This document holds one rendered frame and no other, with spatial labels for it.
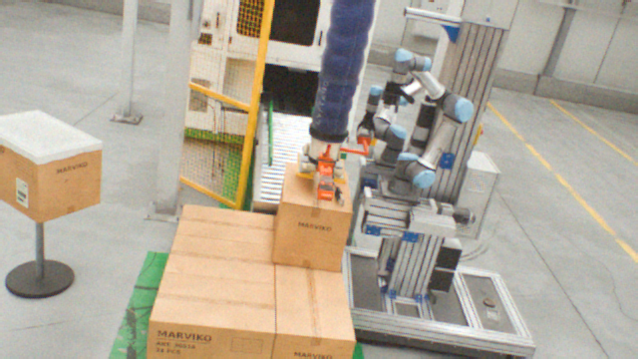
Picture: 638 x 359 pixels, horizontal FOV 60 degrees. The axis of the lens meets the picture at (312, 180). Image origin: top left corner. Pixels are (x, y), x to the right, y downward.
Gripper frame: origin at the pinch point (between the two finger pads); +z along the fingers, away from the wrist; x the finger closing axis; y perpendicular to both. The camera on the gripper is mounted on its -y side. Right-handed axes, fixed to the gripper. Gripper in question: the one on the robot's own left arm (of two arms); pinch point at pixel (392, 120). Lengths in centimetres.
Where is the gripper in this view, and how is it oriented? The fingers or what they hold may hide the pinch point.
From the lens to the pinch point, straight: 287.2
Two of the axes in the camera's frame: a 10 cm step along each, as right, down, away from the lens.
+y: -9.8, -1.8, -0.5
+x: -0.3, 4.0, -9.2
